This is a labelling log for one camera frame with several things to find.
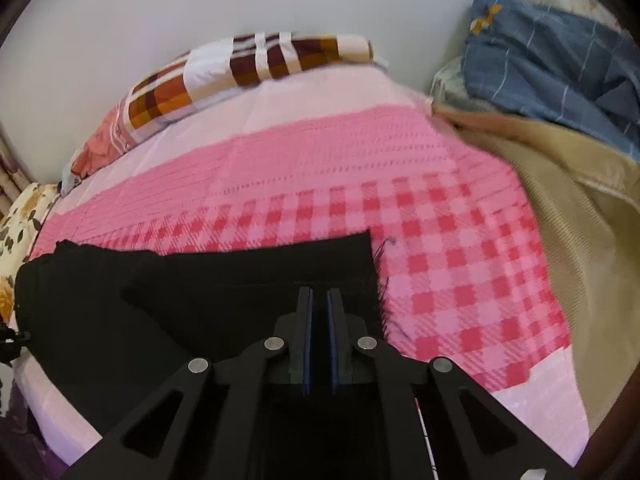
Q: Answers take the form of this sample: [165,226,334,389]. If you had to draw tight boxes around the blue plaid cloth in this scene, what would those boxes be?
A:
[461,0,639,159]

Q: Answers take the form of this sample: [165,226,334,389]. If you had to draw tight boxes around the orange plaid pillow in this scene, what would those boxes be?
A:
[58,32,375,196]

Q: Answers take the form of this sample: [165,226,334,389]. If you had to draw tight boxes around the floral cream pillow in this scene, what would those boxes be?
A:
[0,183,58,328]

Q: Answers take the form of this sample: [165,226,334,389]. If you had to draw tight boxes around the black pants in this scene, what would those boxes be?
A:
[13,228,388,480]

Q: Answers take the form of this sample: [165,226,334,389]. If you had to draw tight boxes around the pink checkered bed sheet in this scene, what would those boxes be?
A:
[32,66,589,463]

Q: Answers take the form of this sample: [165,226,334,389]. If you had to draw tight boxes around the beige blanket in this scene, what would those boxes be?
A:
[433,104,639,429]

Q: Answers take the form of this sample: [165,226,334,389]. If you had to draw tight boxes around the wooden slatted headboard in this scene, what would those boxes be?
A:
[0,136,32,217]

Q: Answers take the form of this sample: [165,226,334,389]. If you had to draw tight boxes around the white patterned cloth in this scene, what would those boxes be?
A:
[431,0,625,113]

